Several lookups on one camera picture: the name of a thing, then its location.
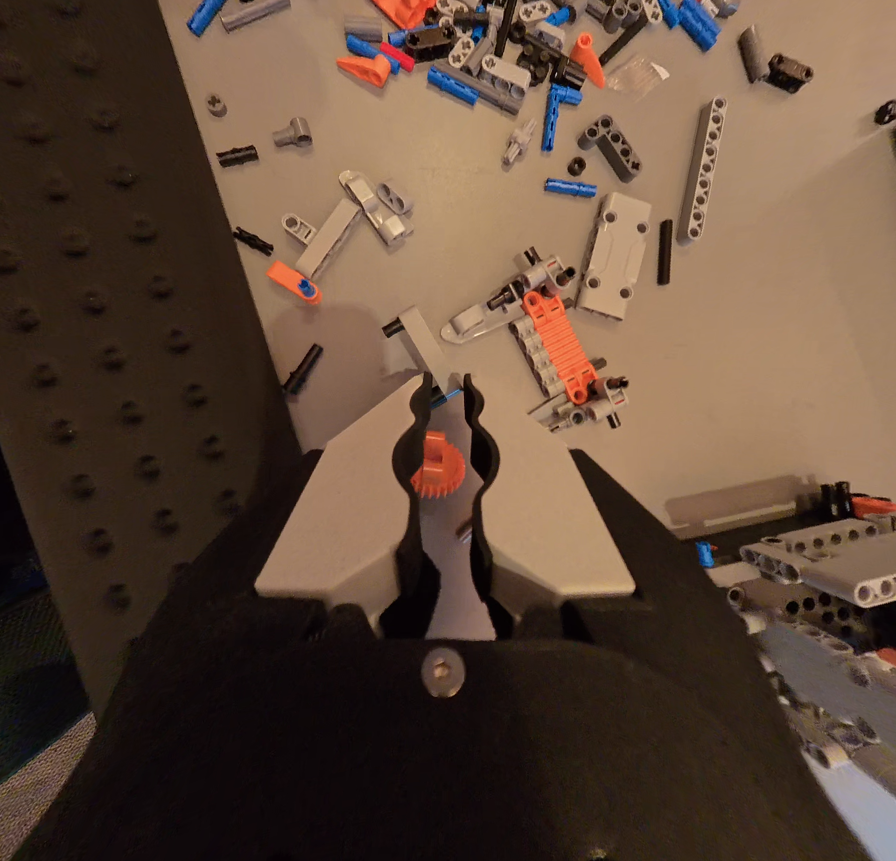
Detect orange gear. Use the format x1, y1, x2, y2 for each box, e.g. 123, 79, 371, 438
409, 430, 468, 503

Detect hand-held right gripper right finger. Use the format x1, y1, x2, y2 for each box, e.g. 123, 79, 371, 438
458, 373, 638, 641

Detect pile of building pieces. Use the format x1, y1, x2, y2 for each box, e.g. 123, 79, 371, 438
335, 0, 744, 115

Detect dark grey ribbed rod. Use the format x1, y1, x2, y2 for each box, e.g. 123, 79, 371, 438
220, 0, 292, 35

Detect grey crank beam black pins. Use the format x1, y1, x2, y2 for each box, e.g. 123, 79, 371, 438
381, 306, 452, 389

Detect light grey axle connector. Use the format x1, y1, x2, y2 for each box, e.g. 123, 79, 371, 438
502, 119, 539, 167

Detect long grey holed beam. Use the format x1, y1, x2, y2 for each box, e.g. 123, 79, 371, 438
675, 96, 729, 244

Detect small clear plastic piece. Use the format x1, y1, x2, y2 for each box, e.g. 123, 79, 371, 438
605, 53, 671, 101

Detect partly built robot model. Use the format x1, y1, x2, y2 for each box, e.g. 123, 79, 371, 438
696, 479, 896, 771

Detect dark grey angled beam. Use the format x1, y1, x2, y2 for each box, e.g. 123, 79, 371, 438
577, 114, 644, 182

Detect black angled connector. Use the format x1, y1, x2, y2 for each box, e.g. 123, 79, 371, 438
769, 53, 815, 94

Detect orange grey tread assembly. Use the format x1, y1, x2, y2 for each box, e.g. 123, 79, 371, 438
440, 247, 631, 433

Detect dark grey tube connector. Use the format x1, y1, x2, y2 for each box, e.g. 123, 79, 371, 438
737, 25, 771, 83

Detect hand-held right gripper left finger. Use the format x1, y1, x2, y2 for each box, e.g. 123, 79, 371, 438
254, 373, 443, 641

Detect grey beam assembly orange end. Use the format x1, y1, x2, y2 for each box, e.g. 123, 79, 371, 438
266, 170, 415, 307

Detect long black pin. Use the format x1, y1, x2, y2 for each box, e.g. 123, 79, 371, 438
282, 344, 325, 395

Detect grey rectangular panel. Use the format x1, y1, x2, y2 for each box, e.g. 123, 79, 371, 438
575, 191, 653, 321

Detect black dimpled pad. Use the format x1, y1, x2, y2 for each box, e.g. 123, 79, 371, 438
0, 0, 303, 715

